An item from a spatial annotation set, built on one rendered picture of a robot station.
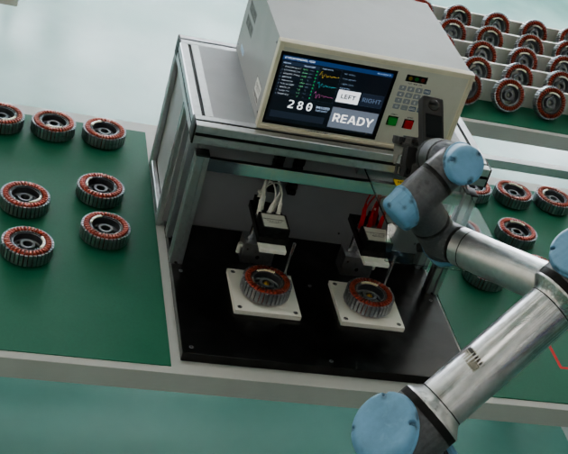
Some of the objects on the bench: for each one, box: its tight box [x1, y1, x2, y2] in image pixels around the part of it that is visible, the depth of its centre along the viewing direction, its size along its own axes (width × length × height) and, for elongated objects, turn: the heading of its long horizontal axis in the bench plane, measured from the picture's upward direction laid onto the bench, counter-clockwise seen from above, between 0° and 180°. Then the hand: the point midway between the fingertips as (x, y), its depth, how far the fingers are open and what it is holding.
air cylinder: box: [238, 231, 274, 266], centre depth 260 cm, size 5×8×6 cm
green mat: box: [0, 114, 171, 367], centre depth 255 cm, size 94×61×1 cm, turn 167°
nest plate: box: [226, 268, 302, 321], centre depth 249 cm, size 15×15×1 cm
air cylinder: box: [335, 244, 373, 277], centre depth 267 cm, size 5×8×6 cm
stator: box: [79, 212, 131, 250], centre depth 255 cm, size 11×11×4 cm
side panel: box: [149, 52, 187, 226], centre depth 269 cm, size 28×3×32 cm, turn 167°
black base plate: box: [164, 222, 460, 384], centre depth 255 cm, size 47×64×2 cm
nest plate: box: [328, 280, 405, 332], centre depth 256 cm, size 15×15×1 cm
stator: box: [240, 265, 292, 306], centre depth 248 cm, size 11×11×4 cm
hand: (400, 138), depth 237 cm, fingers closed
